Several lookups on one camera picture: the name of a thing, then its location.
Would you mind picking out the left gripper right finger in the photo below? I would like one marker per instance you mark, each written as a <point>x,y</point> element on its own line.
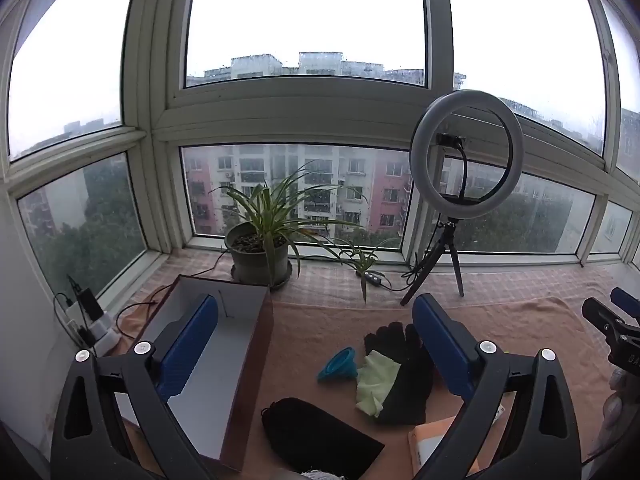
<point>540,439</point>

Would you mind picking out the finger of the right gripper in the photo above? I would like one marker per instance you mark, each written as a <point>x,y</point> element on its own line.
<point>626,302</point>
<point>622,338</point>

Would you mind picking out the black knit glove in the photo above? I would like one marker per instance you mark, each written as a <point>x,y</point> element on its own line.
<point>405,401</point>

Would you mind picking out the black fabric pouch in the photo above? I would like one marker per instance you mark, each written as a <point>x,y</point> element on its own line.
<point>306,438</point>

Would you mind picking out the black inline remote controller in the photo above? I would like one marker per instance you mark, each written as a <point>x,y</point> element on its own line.
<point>372,278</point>

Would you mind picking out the blue collapsible silicone funnel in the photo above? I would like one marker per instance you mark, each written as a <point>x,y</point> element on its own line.
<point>341,366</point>

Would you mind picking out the white power strip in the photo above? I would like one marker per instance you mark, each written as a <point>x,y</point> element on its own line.
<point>99,336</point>

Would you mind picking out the dark red cardboard box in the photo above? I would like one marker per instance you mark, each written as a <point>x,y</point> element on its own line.
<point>216,404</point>

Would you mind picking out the light green cleaning cloth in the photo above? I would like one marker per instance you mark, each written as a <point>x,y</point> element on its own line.
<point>375,379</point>

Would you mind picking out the black charger adapter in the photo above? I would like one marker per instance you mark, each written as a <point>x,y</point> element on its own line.
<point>86,300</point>

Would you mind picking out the right white gloved hand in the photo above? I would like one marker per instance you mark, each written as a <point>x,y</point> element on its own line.
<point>620,407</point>

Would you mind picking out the pink towel mat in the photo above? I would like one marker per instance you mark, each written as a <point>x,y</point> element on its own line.
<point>304,338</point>

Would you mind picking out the potted spider plant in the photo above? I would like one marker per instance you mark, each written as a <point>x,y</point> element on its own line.
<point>264,245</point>

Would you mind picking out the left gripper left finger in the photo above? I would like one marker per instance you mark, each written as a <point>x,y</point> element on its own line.
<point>89,438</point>

